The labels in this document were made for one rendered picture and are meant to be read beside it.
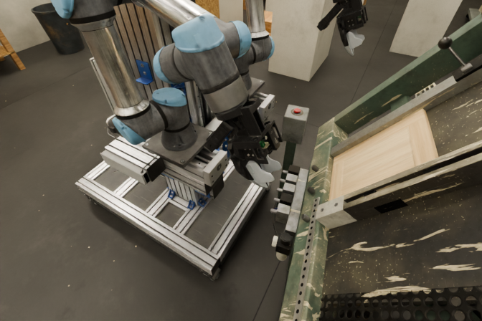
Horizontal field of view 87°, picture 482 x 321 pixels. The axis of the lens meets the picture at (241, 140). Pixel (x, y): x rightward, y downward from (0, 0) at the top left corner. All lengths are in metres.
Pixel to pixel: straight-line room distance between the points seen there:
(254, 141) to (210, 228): 1.37
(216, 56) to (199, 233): 1.47
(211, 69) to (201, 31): 0.06
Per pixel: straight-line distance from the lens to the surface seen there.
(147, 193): 2.03
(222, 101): 0.43
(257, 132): 0.45
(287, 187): 1.26
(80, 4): 0.79
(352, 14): 1.01
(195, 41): 0.41
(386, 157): 1.04
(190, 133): 1.05
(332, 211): 0.96
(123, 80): 0.86
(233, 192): 1.91
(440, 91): 1.09
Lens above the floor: 1.77
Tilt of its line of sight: 44 degrees down
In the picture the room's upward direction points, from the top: 1 degrees counter-clockwise
